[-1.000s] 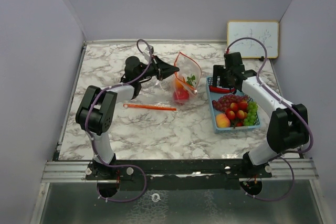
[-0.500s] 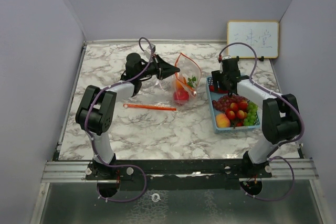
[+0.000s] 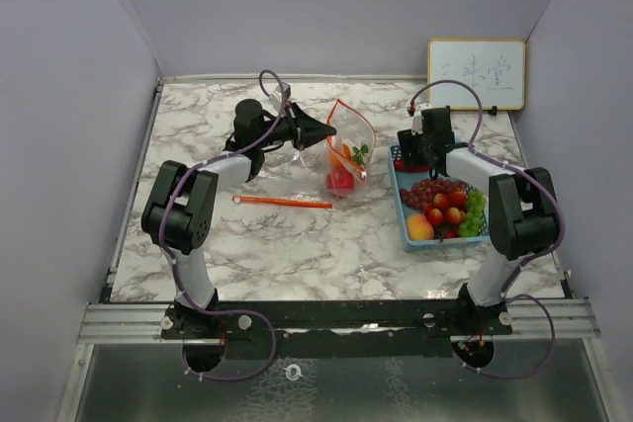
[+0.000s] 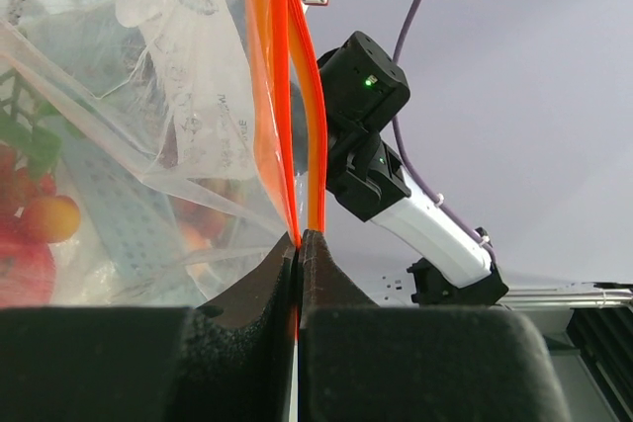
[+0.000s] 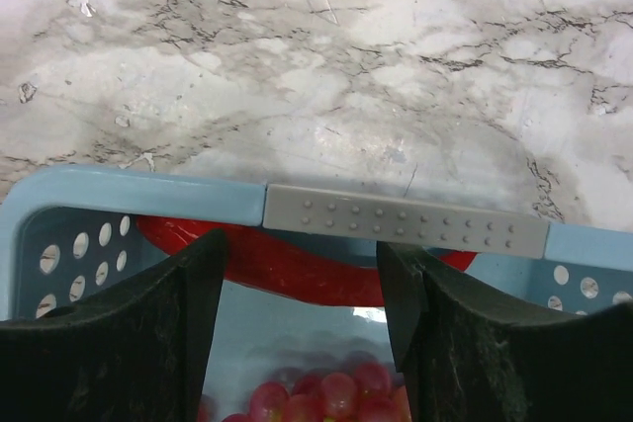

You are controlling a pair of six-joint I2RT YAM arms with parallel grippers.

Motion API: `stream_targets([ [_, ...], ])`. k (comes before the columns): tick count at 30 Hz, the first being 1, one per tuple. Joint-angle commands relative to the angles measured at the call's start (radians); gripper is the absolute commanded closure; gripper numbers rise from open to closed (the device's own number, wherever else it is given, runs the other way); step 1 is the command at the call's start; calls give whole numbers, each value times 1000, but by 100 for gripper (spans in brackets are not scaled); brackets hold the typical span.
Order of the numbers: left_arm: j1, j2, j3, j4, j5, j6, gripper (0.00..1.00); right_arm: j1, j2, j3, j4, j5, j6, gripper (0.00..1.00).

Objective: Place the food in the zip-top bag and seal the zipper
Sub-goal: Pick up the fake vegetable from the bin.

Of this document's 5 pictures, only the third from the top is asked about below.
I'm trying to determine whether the small framed whiteboard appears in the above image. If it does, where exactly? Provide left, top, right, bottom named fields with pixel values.
left=427, top=39, right=526, bottom=111

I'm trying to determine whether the orange fruit with leaves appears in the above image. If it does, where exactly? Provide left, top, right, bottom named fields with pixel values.
left=328, top=143, right=370, bottom=168

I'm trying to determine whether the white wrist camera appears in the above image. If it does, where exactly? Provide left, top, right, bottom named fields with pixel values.
left=269, top=83, right=291, bottom=109
left=407, top=103, right=432, bottom=135

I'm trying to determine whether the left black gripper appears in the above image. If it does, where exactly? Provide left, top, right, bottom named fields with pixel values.
left=255, top=101, right=336, bottom=151

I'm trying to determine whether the red apple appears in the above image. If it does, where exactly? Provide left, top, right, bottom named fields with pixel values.
left=325, top=168, right=355, bottom=198

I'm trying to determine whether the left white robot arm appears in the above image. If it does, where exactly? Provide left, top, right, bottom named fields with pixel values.
left=141, top=99, right=336, bottom=338

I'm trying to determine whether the clear bag orange zipper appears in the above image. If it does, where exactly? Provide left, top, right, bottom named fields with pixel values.
left=246, top=98, right=377, bottom=199

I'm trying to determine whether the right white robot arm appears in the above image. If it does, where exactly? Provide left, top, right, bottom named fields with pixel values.
left=397, top=108, right=566, bottom=334

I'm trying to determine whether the yellow pink peach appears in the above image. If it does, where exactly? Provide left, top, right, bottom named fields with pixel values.
left=405, top=213, right=435, bottom=241

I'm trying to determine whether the green grape bunch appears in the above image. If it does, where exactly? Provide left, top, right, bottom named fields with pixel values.
left=458, top=191, right=486, bottom=238

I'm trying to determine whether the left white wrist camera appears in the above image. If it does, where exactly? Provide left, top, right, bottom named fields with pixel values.
left=269, top=83, right=291, bottom=109

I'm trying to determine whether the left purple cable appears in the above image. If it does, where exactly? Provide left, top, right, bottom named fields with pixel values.
left=160, top=69, right=298, bottom=383

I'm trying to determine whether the purple grape bunch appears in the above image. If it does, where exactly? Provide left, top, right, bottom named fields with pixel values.
left=399, top=178, right=467, bottom=211

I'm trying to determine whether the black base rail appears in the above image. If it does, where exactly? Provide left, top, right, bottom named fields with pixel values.
left=161, top=299, right=512, bottom=360

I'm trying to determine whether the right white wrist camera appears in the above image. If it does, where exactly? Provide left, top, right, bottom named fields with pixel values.
left=407, top=103, right=432, bottom=135

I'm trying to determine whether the blue plastic basket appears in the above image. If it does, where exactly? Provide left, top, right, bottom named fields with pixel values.
left=388, top=144, right=489, bottom=252

